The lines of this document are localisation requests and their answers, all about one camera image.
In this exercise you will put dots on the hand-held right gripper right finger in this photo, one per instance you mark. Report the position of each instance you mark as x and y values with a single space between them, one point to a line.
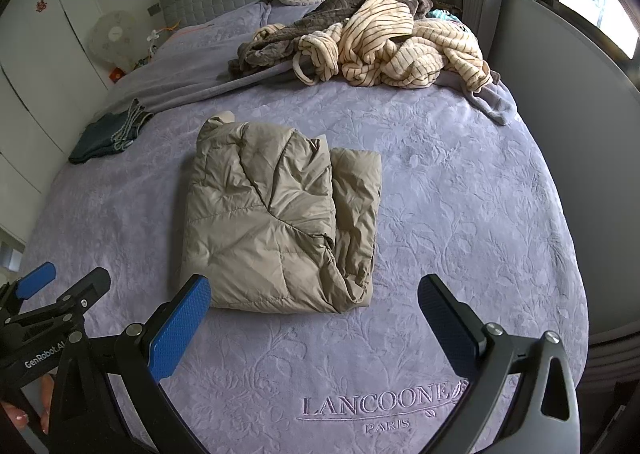
445 329

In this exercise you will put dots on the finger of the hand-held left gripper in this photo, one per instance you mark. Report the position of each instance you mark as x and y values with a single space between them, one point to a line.
35 279
85 289

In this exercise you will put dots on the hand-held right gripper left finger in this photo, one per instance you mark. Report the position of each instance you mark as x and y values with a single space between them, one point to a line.
182 329

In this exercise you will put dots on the beige puffer jacket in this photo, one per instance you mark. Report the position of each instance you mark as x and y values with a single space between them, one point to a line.
260 214

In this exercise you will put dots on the person's left hand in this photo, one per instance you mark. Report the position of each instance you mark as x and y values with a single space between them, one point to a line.
44 399

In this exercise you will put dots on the white bedside table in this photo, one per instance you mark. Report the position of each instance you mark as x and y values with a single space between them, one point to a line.
10 254

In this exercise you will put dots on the lilac embossed bed blanket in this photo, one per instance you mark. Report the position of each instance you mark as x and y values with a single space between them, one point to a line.
450 234

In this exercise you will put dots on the dark teal folded cloth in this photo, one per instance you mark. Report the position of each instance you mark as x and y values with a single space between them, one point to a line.
97 136

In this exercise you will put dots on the white wardrobe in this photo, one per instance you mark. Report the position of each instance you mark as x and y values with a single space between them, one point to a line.
40 83

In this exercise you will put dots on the small orange box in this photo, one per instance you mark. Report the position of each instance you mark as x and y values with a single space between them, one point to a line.
116 74

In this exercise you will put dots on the white electric fan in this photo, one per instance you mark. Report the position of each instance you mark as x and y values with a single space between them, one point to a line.
112 36

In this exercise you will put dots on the cream striped robe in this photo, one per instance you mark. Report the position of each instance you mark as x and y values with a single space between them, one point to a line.
390 43

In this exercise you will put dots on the teal patterned cloth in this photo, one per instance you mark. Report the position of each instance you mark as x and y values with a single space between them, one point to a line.
445 16

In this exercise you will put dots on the brown fleece garment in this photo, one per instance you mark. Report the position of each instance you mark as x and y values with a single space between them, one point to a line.
325 8

